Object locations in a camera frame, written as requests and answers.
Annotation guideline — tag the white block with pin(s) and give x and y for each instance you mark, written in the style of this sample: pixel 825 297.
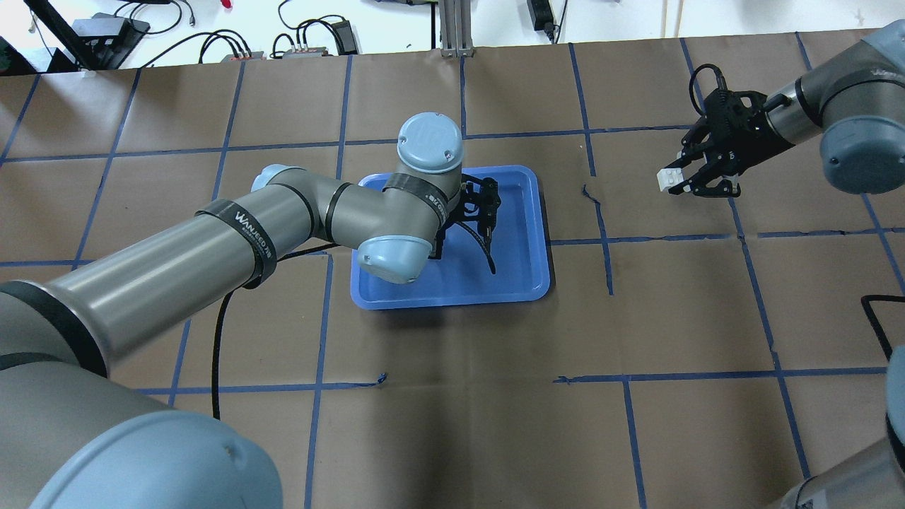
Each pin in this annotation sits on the white block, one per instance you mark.
pixel 670 177

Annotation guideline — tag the brown paper table cover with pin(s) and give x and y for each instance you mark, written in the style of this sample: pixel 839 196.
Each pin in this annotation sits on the brown paper table cover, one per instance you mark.
pixel 690 353

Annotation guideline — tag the black power adapter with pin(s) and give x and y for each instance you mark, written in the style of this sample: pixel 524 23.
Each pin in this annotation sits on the black power adapter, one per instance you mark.
pixel 542 16

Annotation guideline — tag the aluminium frame post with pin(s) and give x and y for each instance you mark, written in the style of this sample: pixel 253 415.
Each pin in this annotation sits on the aluminium frame post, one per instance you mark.
pixel 455 28

